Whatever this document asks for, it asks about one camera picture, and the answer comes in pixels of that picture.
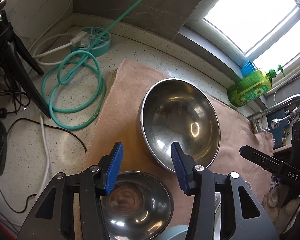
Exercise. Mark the black tripod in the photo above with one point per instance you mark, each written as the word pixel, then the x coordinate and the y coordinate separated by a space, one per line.
pixel 12 50

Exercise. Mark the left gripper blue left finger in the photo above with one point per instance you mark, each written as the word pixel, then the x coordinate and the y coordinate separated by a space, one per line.
pixel 109 169

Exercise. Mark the blue plastic cup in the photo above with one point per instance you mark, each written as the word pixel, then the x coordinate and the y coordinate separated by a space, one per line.
pixel 248 68

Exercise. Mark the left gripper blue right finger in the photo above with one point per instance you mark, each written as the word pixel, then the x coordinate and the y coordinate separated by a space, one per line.
pixel 184 168

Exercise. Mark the chrome spray hose head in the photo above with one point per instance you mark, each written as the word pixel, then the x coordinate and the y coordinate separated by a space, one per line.
pixel 275 123

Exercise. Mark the green dish soap bottle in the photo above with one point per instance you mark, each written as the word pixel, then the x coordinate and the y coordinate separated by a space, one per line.
pixel 252 86

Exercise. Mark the window frame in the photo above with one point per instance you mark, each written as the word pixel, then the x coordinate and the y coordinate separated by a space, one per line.
pixel 229 33

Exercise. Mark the large stainless steel bowl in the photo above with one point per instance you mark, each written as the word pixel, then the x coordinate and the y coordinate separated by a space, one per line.
pixel 175 110

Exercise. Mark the teal round power strip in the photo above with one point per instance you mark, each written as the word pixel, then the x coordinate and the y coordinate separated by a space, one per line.
pixel 91 39

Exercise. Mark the pink towel mat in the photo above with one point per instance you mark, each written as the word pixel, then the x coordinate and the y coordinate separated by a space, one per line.
pixel 229 194

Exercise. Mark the right white gloved hand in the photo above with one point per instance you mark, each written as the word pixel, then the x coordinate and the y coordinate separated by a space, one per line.
pixel 281 211

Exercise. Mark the red steel-lined bowl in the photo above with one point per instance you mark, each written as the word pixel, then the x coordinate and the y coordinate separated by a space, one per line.
pixel 139 207

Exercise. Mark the chrome kitchen faucet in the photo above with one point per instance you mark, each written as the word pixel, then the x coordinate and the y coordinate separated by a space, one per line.
pixel 254 118

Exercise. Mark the light blue ceramic bowl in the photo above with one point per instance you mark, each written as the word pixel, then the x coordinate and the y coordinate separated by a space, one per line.
pixel 177 232

